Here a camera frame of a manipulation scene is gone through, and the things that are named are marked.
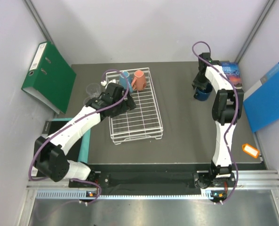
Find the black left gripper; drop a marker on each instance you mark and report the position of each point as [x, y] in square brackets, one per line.
[128, 105]

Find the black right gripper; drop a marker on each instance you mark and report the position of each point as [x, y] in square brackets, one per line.
[196, 83]

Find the dark blue mug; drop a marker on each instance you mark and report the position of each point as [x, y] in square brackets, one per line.
[202, 94]

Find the teal mug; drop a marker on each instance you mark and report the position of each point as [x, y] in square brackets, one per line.
[125, 80]

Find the clear faceted plastic cup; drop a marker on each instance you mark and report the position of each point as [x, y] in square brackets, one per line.
[93, 90]

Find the clear heavy-base glass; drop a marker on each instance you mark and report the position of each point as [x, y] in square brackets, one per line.
[86, 100]

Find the white wire dish rack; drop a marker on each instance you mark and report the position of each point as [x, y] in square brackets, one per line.
[144, 121]

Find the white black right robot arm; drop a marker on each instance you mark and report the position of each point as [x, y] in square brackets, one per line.
[226, 111]

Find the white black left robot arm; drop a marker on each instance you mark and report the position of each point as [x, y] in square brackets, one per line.
[50, 154]

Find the orange mug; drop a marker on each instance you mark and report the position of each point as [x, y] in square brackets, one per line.
[139, 81]

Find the Jane Eyre paperback book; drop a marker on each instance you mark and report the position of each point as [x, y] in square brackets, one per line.
[232, 72]

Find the green lever arch binder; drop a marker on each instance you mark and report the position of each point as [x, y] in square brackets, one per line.
[50, 79]

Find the blue folder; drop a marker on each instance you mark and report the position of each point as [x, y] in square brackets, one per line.
[261, 101]

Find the black notebook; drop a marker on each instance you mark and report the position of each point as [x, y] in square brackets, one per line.
[51, 127]

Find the orange key tag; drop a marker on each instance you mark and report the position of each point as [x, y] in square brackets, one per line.
[250, 150]

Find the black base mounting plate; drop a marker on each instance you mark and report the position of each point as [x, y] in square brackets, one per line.
[159, 181]

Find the aluminium frame rail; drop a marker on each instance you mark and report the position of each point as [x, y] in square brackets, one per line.
[244, 179]

